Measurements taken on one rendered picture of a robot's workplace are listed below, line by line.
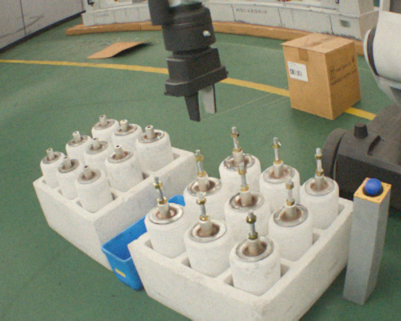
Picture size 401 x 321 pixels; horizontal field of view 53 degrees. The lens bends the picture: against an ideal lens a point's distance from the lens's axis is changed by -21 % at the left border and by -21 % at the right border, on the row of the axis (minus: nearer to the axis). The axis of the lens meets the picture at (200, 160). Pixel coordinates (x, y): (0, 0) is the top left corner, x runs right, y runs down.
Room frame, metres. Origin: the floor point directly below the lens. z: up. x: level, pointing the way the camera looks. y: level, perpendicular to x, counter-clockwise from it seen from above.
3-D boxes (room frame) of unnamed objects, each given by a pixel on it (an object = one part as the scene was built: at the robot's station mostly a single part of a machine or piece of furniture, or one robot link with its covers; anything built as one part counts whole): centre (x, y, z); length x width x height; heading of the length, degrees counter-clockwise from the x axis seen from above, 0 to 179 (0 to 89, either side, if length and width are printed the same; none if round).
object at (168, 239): (0.86, 0.09, 0.16); 0.10 x 0.10 x 0.18
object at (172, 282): (0.85, -0.08, 0.09); 0.39 x 0.39 x 0.18; 41
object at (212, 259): (0.78, 0.01, 0.16); 0.10 x 0.10 x 0.18
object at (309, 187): (0.84, -0.24, 0.25); 0.08 x 0.08 x 0.01
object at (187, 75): (0.80, -0.02, 0.60); 0.13 x 0.10 x 0.12; 129
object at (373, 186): (0.68, -0.32, 0.32); 0.04 x 0.04 x 0.02
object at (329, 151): (1.17, -0.41, 0.10); 0.20 x 0.05 x 0.20; 129
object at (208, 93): (0.81, -0.04, 0.51); 0.03 x 0.02 x 0.06; 39
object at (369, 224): (0.68, -0.32, 0.16); 0.07 x 0.07 x 0.31; 41
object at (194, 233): (0.78, 0.01, 0.25); 0.08 x 0.08 x 0.01
